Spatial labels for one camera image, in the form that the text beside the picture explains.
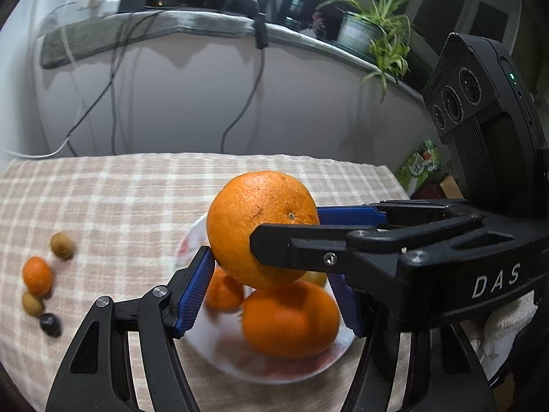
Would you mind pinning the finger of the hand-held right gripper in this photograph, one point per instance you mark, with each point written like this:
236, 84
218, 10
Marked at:
300, 249
347, 216

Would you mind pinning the large smooth orange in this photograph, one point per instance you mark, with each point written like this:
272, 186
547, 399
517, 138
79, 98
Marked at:
291, 322

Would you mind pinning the green snack packet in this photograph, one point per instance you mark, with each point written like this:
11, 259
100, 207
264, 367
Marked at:
422, 163

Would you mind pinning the brown kiwi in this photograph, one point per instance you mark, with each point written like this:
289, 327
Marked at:
63, 244
33, 303

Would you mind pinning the small purple plant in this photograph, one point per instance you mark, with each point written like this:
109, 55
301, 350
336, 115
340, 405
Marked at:
319, 21

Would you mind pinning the grey stone windowsill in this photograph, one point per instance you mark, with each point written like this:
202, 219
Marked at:
193, 21

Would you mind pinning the potted spider plant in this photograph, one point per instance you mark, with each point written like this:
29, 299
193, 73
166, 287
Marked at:
377, 30

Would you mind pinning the large speckled orange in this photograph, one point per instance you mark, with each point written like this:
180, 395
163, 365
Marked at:
257, 223

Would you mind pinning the black power adapter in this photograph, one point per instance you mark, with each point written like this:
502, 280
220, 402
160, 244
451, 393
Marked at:
131, 2

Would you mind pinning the dark plum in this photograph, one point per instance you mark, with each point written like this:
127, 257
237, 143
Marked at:
50, 324

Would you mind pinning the green-brown persimmon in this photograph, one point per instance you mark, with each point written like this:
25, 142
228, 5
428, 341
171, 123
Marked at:
316, 278

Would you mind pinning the white floral plate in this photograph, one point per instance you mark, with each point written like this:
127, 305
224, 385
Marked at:
223, 352

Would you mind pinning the small mandarin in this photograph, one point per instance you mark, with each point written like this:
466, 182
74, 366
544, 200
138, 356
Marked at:
223, 294
37, 277

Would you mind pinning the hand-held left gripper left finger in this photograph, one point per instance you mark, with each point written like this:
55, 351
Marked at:
195, 296

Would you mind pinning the beige plaid tablecloth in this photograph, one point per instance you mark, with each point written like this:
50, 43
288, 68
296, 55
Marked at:
128, 206

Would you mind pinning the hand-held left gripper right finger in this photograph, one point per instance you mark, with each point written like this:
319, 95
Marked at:
343, 304

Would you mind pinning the brown cardboard box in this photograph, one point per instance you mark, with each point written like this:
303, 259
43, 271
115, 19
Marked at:
448, 184

